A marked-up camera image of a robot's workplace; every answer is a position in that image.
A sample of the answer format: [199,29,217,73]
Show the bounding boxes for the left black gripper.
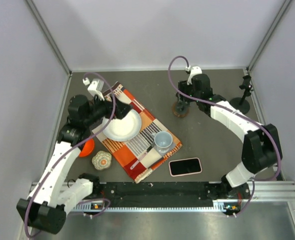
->
[83,92,133,127]

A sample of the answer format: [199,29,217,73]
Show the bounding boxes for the grey phone stand wooden base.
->
[171,101,190,118]

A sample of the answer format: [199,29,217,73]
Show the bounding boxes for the pink case smartphone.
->
[168,157,203,177]

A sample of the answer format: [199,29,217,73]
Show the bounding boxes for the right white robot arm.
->
[176,73,283,198]

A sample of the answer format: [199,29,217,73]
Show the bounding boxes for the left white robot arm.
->
[16,94,133,238]

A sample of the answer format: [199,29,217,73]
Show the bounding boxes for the black round base clamp stand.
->
[229,75,253,115]

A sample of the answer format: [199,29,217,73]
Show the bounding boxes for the light blue mug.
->
[151,131,173,153]

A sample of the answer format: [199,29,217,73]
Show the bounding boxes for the orange patterned cloth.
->
[96,82,182,184]

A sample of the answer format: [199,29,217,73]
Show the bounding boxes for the orange bowl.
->
[79,138,95,158]

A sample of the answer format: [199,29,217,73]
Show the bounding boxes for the crocheted pastel coaster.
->
[91,150,112,171]

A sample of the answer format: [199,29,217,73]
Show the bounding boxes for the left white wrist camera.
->
[82,77,105,101]

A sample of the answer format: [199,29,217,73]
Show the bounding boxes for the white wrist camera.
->
[82,77,105,101]
[185,66,203,85]

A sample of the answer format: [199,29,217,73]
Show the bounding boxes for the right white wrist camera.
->
[185,66,203,85]

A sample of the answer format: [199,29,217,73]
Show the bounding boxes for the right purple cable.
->
[167,55,283,217]

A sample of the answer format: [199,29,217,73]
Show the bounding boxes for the purple cable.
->
[23,72,117,238]
[167,55,283,217]

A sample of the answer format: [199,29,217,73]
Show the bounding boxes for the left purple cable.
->
[23,72,117,238]

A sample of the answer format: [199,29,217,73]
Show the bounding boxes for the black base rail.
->
[102,181,226,208]

